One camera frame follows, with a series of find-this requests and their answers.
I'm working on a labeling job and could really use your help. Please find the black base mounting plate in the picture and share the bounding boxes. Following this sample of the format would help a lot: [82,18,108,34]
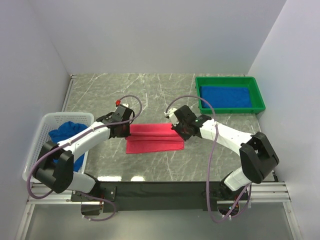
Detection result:
[71,181,208,211]

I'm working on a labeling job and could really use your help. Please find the aluminium rail frame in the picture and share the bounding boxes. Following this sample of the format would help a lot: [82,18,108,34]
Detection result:
[26,182,291,205]

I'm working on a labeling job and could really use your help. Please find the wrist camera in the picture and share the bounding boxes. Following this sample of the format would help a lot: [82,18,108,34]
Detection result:
[115,99,130,108]
[164,107,177,119]

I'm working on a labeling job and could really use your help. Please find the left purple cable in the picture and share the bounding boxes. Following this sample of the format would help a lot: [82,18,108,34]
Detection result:
[26,95,143,222]

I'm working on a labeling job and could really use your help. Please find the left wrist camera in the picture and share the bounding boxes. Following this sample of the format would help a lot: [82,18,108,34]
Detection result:
[115,99,130,108]

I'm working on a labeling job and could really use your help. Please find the white perforated plastic basket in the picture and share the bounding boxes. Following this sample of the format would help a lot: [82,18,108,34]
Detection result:
[22,112,95,181]

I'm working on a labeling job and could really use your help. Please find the green plastic tray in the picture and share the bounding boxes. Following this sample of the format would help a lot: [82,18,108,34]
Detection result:
[195,76,266,114]

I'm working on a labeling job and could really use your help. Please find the pink towel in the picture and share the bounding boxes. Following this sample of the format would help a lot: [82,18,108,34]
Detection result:
[125,123,185,154]

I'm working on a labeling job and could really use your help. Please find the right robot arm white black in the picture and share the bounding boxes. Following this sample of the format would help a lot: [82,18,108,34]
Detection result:
[164,105,280,200]

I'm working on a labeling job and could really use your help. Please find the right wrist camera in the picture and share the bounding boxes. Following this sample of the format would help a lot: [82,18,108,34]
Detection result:
[164,107,177,119]

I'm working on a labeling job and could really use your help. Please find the large blue towel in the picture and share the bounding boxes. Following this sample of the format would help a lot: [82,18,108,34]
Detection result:
[200,85,252,109]

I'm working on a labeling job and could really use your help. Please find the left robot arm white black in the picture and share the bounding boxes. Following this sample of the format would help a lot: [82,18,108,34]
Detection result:
[31,104,135,201]

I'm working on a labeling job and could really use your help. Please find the blue towel in basket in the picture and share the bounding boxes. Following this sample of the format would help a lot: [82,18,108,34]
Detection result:
[48,121,88,172]

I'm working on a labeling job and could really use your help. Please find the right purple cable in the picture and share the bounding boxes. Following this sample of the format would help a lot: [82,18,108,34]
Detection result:
[166,95,252,224]

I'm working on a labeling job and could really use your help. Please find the purple cable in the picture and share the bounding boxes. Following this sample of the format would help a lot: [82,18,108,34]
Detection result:
[166,95,252,224]
[26,95,143,222]

